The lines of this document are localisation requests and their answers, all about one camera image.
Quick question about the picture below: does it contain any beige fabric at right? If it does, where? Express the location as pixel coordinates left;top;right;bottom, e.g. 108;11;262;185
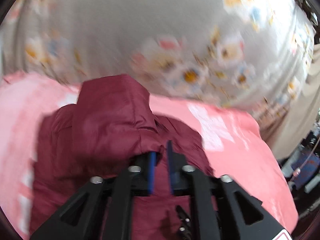
269;45;319;159

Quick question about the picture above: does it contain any maroon quilted puffer jacket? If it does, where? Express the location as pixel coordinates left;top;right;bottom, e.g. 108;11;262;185
29;75;213;239

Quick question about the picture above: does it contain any grey floral bed sheet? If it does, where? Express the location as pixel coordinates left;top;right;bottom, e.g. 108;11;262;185
1;0;315;131

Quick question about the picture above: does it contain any pink bow-print blanket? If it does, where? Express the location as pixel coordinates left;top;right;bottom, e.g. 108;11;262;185
1;72;298;239

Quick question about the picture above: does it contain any dark clutter beside bed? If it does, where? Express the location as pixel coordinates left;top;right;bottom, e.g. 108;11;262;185
279;122;319;218

